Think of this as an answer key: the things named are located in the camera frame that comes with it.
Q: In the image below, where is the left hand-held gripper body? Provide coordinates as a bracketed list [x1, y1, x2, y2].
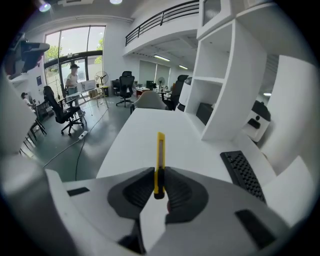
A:
[3, 32, 26, 81]

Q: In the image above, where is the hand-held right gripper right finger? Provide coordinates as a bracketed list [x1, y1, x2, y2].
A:
[147, 166, 291, 256]

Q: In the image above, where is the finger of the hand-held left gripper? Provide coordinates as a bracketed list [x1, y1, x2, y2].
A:
[21, 41, 51, 73]

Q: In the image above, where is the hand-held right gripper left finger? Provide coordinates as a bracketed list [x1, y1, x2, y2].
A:
[45, 166, 156, 256]

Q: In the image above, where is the yellow utility knife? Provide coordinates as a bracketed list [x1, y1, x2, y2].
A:
[153, 131, 166, 200]

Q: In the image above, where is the black keyboard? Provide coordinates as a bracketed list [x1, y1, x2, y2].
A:
[219, 150, 267, 204]

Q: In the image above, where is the large glass window front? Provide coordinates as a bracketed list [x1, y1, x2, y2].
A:
[44, 25, 106, 101]

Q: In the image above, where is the black chair with star base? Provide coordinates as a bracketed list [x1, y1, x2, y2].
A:
[43, 85, 85, 136]

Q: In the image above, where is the white folding table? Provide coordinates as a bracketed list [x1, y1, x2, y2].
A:
[65, 79, 110, 118]

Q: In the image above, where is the white desk with drawers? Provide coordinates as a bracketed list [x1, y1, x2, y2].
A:
[96, 107, 278, 185]

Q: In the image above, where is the white flat board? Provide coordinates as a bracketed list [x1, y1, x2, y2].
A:
[259, 156, 316, 228]

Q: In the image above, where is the round floor fan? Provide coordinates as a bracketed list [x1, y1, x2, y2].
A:
[94, 70, 109, 101]

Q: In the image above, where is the black cabinet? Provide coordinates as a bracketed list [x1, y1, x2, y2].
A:
[110, 79, 121, 97]

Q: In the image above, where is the white and black machine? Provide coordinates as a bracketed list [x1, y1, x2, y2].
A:
[176, 76, 193, 112]
[243, 99, 272, 143]

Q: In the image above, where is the grey padded chair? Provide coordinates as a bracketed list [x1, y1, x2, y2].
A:
[129, 90, 169, 115]

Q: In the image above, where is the black high-back office chair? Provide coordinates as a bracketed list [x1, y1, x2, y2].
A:
[171, 74, 190, 111]

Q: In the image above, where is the white shelf unit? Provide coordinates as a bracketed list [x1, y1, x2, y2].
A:
[184, 0, 320, 176]

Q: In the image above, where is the black mezzanine railing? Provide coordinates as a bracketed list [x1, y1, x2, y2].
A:
[124, 0, 200, 47]

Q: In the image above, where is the ribbed glass cabinet door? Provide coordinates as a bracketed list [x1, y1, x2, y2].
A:
[202, 0, 222, 26]

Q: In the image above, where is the black floor cable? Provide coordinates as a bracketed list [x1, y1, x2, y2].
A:
[74, 136, 87, 181]

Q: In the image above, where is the white floor cable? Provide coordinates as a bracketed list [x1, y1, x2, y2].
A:
[43, 137, 83, 168]

